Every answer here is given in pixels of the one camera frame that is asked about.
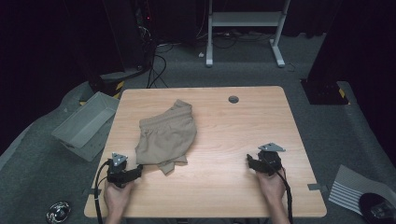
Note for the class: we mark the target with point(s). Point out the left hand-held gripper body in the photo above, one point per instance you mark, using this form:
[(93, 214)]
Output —
[(118, 169)]

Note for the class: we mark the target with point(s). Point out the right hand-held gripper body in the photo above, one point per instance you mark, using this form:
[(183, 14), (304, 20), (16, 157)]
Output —
[(269, 160)]

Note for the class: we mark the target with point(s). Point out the person's right hand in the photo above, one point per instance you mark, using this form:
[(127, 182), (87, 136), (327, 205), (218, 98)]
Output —
[(271, 185)]

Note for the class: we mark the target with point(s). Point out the person's left hand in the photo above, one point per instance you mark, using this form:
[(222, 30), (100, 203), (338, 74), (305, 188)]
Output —
[(116, 196)]

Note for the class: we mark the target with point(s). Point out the grey tape strip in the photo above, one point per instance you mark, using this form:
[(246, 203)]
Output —
[(316, 187)]

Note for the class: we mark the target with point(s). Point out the grey plastic bin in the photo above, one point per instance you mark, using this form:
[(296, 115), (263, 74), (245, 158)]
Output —
[(84, 124)]

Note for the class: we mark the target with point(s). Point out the shiny metal object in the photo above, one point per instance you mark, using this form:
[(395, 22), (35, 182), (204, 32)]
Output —
[(58, 212)]

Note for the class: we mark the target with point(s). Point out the grey striped sheet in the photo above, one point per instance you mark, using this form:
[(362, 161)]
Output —
[(348, 186)]

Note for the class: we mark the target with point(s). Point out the black base with yellow tape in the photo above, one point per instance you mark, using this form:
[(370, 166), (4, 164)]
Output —
[(323, 91)]

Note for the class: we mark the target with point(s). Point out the black round object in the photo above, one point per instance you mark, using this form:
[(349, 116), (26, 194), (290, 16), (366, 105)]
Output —
[(375, 207)]

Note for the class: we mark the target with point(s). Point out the black computer tower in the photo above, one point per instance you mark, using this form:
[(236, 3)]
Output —
[(130, 34)]

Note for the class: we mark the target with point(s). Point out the white metal stand frame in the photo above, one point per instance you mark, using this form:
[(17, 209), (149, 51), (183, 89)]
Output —
[(246, 18)]

